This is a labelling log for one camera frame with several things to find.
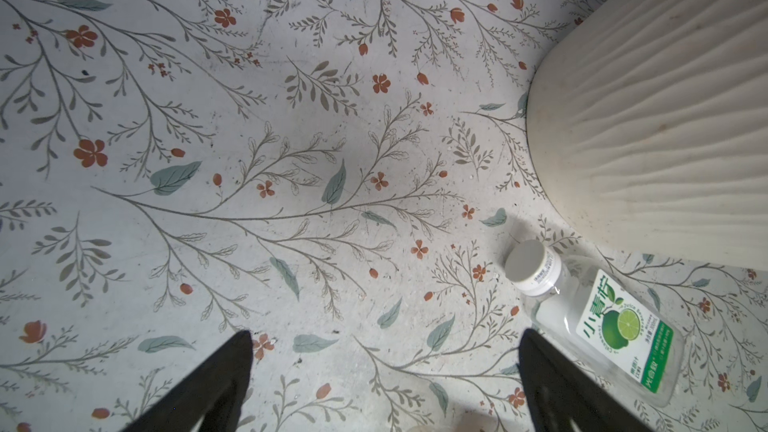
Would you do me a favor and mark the green label small bottle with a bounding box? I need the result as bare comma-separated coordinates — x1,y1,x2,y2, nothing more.
504,240,686,407

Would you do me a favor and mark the cream ribbed waste bin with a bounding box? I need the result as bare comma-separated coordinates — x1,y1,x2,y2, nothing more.
527,0,767,270

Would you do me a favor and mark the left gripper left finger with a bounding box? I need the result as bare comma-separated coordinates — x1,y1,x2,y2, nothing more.
125,330,254,432

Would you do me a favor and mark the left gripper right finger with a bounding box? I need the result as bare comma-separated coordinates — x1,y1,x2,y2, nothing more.
518,328,649,432

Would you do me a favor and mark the floral table mat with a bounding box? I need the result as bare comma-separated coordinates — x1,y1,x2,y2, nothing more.
1,0,767,431

